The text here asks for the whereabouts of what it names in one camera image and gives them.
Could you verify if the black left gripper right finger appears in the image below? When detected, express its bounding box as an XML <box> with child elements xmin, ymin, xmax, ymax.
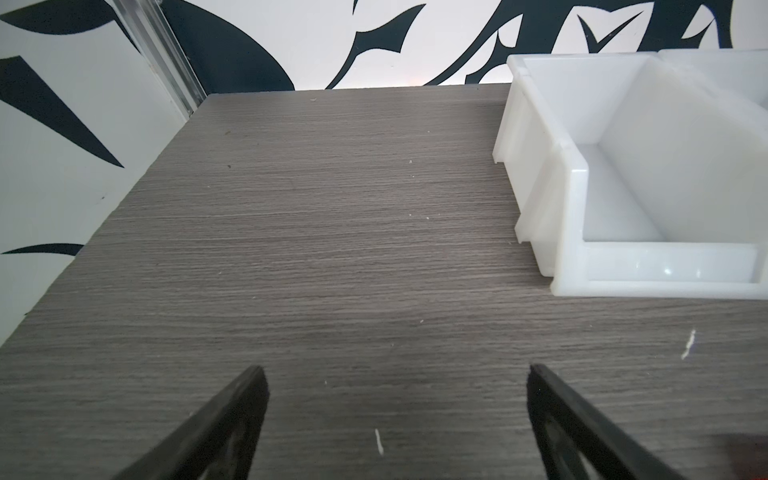
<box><xmin>526</xmin><ymin>364</ymin><xmax>683</xmax><ymax>479</ymax></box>

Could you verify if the white middle storage bin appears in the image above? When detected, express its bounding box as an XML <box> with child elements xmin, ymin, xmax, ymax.
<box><xmin>659</xmin><ymin>49</ymin><xmax>767</xmax><ymax>109</ymax></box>

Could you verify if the white left storage bin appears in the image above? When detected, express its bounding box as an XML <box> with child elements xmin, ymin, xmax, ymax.
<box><xmin>493</xmin><ymin>52</ymin><xmax>767</xmax><ymax>300</ymax></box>

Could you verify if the white storage bin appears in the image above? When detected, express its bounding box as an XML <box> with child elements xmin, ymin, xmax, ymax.
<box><xmin>659</xmin><ymin>49</ymin><xmax>767</xmax><ymax>109</ymax></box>
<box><xmin>493</xmin><ymin>52</ymin><xmax>767</xmax><ymax>300</ymax></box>

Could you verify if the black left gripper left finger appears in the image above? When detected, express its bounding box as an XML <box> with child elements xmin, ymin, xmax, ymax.
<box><xmin>115</xmin><ymin>365</ymin><xmax>269</xmax><ymax>479</ymax></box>

